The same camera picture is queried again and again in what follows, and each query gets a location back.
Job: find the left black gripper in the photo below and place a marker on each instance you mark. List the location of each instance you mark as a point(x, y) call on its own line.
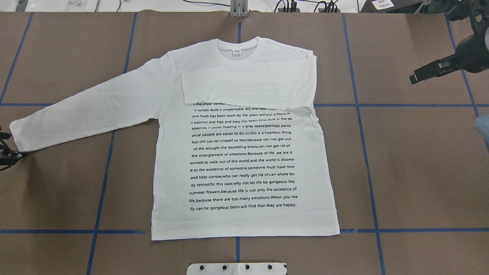
point(8, 157)

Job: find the grey orange cable hub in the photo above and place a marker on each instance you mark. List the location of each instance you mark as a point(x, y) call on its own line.
point(286, 6)

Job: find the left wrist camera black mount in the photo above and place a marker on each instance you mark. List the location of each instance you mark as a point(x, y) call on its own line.
point(4, 136)

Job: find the aluminium frame post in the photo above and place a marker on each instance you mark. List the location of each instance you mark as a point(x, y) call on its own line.
point(239, 8)

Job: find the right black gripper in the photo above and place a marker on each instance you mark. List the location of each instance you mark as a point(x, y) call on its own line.
point(473, 54)

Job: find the clear plastic bag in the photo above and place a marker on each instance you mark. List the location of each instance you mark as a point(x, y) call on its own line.
point(81, 5)

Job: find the white long-sleeve printed shirt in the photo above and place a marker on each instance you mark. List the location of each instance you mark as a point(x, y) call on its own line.
point(240, 150)

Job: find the white mount base plate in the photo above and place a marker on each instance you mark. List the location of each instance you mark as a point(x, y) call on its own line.
point(251, 268)

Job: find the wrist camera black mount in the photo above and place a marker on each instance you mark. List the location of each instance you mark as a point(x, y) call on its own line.
point(476, 10)
point(4, 136)

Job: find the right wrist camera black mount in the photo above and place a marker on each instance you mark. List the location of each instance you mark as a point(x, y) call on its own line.
point(476, 10)

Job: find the black box with label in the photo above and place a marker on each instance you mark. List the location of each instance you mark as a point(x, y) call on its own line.
point(391, 6)

